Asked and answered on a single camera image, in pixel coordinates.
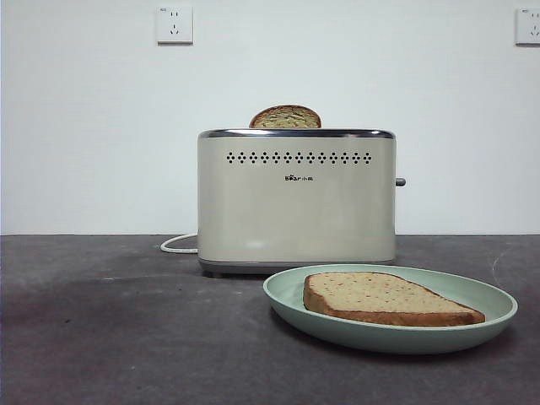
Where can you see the cream two-slot toaster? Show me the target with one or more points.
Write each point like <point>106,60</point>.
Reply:
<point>295,211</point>

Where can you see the dark-crust bread slice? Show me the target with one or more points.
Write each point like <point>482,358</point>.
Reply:
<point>285,119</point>

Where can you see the pale green round plate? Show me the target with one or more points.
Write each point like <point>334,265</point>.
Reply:
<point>379,337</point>

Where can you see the white wall socket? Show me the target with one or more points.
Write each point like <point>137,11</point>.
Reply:
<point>529,27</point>
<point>175,25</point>

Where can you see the pale speckled bread slice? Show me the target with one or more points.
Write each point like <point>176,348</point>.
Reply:
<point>379,297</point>

